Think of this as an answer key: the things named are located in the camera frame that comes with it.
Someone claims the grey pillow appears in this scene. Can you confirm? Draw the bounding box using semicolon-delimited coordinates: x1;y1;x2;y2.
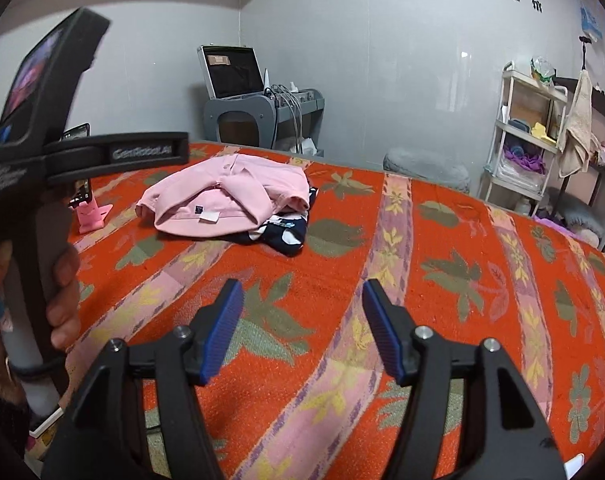
545;192;605;233

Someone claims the black phone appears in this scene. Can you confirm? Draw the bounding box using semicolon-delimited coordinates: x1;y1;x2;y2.
62;122;94;208

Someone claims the orange floral blanket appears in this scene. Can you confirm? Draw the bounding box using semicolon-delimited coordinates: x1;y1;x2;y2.
57;141;605;480

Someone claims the white shelf rack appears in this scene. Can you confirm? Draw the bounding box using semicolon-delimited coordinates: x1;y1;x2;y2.
477;61;569;217

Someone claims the grey round cushion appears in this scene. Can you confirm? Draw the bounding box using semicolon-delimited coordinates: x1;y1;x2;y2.
383;147;470;192

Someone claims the pink shirt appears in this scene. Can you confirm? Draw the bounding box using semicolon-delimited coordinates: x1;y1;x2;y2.
135;154;310;237

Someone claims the clear plastic packet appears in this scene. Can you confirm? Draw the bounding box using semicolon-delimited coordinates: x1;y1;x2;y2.
495;160;540;191

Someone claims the person's left hand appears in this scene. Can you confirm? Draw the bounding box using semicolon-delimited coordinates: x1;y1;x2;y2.
0;240;83;386

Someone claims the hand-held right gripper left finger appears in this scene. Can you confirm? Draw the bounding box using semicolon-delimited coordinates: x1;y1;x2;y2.
42;278;246;480

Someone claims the purple cloth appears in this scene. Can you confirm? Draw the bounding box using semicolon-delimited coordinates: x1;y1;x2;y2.
502;145;545;173

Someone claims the navy floral garment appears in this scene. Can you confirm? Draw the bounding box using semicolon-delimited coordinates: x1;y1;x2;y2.
227;186;319;257

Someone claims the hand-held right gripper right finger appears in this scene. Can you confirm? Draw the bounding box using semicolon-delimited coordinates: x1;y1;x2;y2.
362;279;568;480

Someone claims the grey therapy machine cart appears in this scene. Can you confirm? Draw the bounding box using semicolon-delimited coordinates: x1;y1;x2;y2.
197;44;326;157

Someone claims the pink phone stand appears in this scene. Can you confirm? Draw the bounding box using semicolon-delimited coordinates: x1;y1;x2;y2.
77;202;114;234

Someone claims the blue paper bag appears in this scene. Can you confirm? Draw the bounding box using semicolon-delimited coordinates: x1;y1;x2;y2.
578;2;603;43

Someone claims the beige towel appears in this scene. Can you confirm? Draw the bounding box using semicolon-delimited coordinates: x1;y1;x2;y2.
557;69;601;178

